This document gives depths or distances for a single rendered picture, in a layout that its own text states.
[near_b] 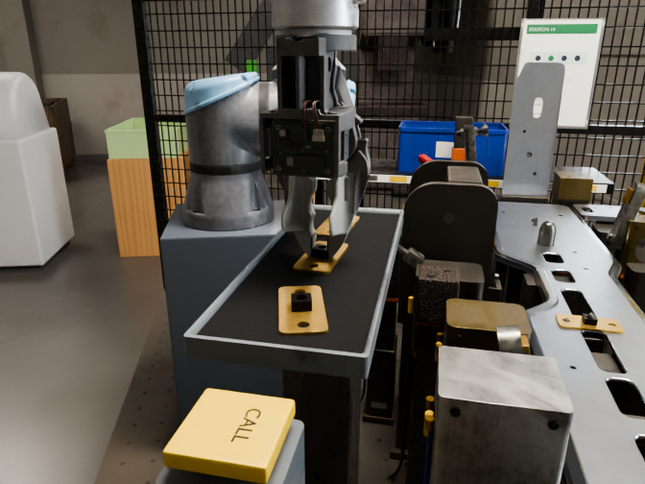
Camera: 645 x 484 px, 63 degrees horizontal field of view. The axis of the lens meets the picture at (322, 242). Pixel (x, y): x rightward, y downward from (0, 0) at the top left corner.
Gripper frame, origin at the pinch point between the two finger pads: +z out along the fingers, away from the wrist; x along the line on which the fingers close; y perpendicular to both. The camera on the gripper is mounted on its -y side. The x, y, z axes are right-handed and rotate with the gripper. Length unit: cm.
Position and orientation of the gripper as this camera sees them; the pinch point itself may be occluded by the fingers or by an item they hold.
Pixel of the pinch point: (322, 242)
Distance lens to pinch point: 54.7
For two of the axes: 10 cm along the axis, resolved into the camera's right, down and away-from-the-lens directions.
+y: -2.8, 3.3, -9.0
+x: 9.6, 1.0, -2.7
